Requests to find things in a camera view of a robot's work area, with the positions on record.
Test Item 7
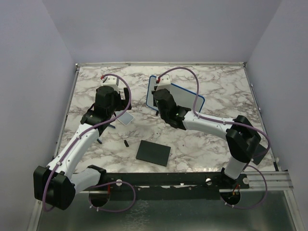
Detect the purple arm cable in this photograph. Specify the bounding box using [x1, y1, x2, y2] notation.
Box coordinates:
[42, 73, 137, 214]
[156, 67, 272, 210]

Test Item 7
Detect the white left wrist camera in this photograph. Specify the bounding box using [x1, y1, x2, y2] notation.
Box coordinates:
[101, 76, 119, 92]

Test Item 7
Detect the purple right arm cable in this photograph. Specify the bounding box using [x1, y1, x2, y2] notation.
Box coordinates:
[156, 67, 272, 210]

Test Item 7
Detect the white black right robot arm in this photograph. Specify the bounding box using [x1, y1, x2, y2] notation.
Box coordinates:
[152, 89, 270, 188]

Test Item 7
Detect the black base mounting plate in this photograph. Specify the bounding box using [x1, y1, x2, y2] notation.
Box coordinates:
[77, 169, 251, 202]

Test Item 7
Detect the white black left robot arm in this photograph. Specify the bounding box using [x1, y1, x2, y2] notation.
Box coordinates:
[33, 84, 132, 212]

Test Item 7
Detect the blue-framed whiteboard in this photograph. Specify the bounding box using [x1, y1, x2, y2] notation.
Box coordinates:
[146, 75, 205, 112]

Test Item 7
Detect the black rectangular eraser pad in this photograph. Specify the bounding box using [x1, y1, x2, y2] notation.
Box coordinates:
[136, 140, 171, 167]

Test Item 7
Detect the small white-framed grey tablet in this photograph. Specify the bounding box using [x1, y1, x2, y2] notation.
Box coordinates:
[118, 112, 134, 126]

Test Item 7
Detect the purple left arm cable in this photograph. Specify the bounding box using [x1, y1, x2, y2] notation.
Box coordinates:
[42, 73, 137, 214]

